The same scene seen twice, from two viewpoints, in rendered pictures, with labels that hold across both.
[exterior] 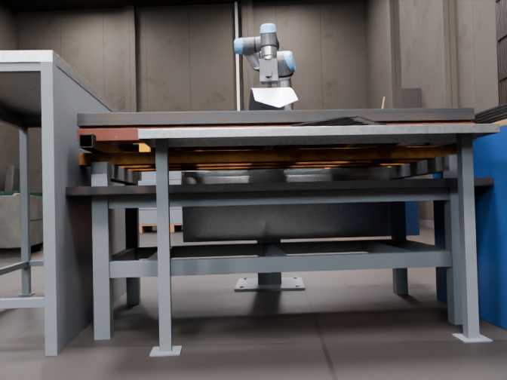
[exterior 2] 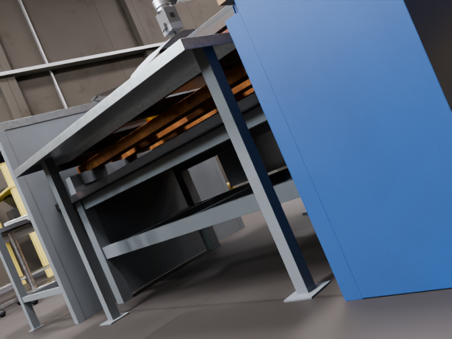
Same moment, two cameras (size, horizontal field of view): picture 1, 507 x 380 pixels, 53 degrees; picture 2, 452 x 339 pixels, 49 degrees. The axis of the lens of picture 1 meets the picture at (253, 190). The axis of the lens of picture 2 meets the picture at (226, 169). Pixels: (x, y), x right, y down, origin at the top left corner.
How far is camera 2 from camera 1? 1.95 m
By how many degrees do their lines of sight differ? 48
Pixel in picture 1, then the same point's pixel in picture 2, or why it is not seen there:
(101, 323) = (116, 292)
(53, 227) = (42, 241)
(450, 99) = not seen: outside the picture
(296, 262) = (193, 222)
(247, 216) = (265, 146)
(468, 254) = (258, 195)
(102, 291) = (107, 269)
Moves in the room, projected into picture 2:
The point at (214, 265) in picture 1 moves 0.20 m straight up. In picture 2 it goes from (148, 237) to (130, 194)
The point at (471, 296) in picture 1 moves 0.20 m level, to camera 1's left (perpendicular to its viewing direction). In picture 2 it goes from (280, 245) to (235, 254)
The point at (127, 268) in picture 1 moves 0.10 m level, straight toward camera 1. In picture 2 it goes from (110, 249) to (95, 257)
